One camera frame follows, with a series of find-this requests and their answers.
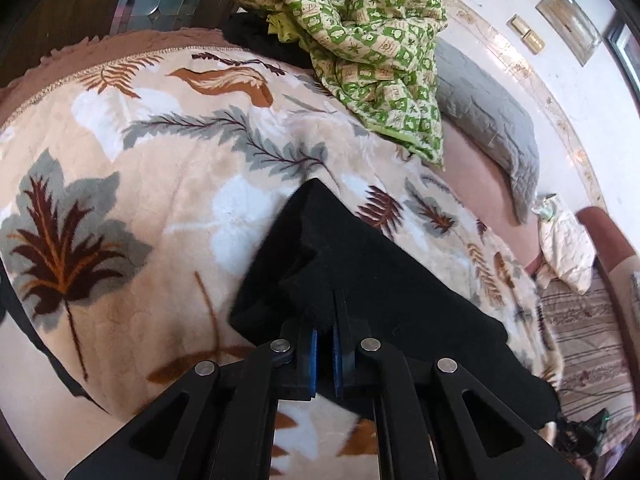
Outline framed wall picture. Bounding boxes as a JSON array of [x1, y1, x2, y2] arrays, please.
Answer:
[[604, 19, 640, 92]]

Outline black pants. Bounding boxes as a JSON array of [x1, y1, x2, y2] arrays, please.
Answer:
[[227, 178, 561, 432]]

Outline striped beige mattress cover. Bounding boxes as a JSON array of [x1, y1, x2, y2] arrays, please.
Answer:
[[535, 265, 640, 456]]

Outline white printed pillow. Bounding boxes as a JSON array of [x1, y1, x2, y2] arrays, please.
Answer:
[[534, 205, 597, 295]]

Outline pink bed sheet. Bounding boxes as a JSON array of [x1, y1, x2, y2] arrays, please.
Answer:
[[440, 120, 543, 277]]

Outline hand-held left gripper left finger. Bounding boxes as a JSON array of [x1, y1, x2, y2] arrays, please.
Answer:
[[65, 319, 319, 480]]

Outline small pale green cloth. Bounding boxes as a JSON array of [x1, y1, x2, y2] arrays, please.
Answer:
[[531, 193, 567, 222]]

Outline green patterned quilt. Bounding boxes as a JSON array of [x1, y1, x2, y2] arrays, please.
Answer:
[[229, 0, 449, 171]]

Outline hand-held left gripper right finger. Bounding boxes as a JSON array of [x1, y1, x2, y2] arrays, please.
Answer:
[[331, 290, 586, 480]]

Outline brown padded bed frame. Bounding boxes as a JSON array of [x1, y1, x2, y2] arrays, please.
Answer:
[[575, 206, 640, 321]]

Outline beige leaf print blanket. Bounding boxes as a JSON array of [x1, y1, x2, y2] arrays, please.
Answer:
[[0, 42, 558, 480]]

